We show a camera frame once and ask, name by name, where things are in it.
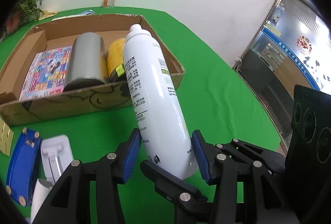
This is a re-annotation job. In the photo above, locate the pastel rubiks cube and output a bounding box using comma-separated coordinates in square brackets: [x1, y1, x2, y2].
[0, 118, 14, 156]

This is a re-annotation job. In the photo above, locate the glass door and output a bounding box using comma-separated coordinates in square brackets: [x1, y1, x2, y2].
[234, 0, 330, 153]

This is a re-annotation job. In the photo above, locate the blue stapler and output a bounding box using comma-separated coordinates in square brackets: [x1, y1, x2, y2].
[6, 127, 41, 207]

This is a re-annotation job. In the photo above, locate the silver tape roll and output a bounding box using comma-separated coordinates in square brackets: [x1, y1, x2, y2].
[64, 32, 108, 91]

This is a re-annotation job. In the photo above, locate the potted green plant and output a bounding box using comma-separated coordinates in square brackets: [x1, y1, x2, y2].
[5, 0, 43, 35]

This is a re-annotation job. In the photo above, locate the white plastic hook holder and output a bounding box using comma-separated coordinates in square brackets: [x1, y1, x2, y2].
[40, 135, 73, 184]

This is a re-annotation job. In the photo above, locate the colourful board game box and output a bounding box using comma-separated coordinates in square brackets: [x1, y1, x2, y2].
[19, 46, 72, 101]

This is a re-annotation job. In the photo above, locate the light blue face mask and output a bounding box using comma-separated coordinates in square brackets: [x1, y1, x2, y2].
[79, 9, 95, 16]

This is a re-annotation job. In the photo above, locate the brown cardboard box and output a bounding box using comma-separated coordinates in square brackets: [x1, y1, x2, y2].
[0, 13, 186, 126]

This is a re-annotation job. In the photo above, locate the yellow paper scrap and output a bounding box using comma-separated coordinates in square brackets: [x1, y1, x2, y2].
[38, 10, 58, 20]

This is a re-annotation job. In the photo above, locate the white spray bottle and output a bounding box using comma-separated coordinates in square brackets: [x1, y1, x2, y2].
[123, 24, 198, 179]

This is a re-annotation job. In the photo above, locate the yellow tape roll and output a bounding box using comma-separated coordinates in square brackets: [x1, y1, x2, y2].
[106, 38, 125, 83]

